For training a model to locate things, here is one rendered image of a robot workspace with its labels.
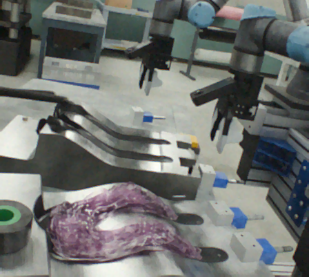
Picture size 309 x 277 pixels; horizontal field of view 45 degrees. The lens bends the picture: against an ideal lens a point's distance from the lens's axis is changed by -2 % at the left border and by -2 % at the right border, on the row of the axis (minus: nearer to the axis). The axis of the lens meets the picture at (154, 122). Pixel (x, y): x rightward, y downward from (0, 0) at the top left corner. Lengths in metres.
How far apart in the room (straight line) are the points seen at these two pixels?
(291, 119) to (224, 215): 0.56
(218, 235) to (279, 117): 0.58
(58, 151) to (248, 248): 0.45
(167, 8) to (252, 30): 0.45
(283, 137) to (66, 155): 0.71
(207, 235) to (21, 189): 0.35
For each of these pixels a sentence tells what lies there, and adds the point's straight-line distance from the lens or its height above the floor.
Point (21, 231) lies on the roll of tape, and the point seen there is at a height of 0.94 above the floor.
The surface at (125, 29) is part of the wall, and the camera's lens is 7.32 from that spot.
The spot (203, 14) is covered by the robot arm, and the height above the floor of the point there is 1.23.
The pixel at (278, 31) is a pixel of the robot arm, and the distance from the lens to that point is 0.88.
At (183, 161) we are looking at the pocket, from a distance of 0.97.
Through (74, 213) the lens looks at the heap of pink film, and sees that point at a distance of 0.66.
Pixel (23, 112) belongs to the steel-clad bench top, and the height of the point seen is 0.80.
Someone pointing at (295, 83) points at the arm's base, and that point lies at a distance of 1.30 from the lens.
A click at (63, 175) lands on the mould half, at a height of 0.84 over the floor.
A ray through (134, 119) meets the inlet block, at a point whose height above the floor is 0.82.
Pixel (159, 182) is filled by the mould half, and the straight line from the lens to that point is 0.88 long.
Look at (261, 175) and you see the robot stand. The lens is 1.31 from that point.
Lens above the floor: 1.27
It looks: 19 degrees down
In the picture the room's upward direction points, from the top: 12 degrees clockwise
